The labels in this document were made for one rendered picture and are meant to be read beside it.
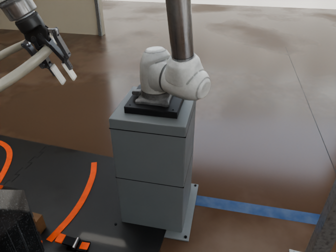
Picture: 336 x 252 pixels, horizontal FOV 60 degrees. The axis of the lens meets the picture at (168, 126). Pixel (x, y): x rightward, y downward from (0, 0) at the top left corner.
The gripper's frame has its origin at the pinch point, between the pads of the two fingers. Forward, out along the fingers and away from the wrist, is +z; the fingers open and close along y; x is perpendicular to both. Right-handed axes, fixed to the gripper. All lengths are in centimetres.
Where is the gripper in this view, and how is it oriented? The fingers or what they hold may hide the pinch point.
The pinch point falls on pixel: (64, 72)
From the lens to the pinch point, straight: 106.4
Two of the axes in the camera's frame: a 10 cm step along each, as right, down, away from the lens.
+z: 3.8, 7.4, 5.6
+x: -0.4, 6.2, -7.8
